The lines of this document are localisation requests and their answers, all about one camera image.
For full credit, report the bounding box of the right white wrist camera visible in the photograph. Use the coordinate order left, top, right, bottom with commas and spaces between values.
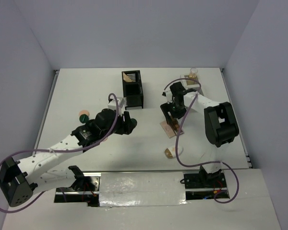
162, 90, 173, 104

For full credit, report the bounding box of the peach sponge near left gripper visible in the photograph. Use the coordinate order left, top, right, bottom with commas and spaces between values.
79, 110, 90, 116

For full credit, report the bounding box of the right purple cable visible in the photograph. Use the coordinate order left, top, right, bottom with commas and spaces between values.
162, 78, 240, 204

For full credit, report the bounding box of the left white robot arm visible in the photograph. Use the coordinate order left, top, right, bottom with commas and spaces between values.
0, 109, 137, 207

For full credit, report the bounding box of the black slotted organizer box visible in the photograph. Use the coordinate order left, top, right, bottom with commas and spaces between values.
121, 70, 144, 109

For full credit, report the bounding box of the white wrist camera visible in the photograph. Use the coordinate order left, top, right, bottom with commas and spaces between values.
108, 97, 125, 113
162, 90, 173, 104

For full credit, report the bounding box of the white slotted organizer box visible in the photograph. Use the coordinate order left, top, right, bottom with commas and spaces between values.
180, 75, 204, 95

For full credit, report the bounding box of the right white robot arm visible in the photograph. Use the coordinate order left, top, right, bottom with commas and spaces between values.
160, 81, 239, 187

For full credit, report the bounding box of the beige gold cosmetic tube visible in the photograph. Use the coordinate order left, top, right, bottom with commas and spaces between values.
122, 73, 136, 82

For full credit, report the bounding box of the dark green powder puff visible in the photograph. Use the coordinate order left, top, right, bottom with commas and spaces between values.
131, 118, 137, 127

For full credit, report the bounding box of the dark green strapped puff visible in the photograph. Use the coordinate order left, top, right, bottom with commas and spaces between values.
79, 114, 89, 124

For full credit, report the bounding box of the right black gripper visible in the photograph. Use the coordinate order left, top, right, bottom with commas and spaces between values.
160, 99, 188, 125

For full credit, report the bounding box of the pink palette case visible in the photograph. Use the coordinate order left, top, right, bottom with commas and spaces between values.
160, 121, 178, 138

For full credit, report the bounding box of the gold liquid foundation bottle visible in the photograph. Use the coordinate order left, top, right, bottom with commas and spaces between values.
189, 68, 198, 79

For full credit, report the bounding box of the silver taped panel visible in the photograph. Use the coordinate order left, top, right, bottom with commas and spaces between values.
99, 172, 187, 207

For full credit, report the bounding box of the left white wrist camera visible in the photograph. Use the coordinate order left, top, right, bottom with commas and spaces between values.
108, 97, 125, 113

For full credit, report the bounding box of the brown eyeshadow palette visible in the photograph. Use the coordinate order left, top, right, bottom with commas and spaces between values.
171, 117, 180, 130

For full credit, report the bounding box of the white gold egg bottle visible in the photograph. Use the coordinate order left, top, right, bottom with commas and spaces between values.
164, 145, 183, 159

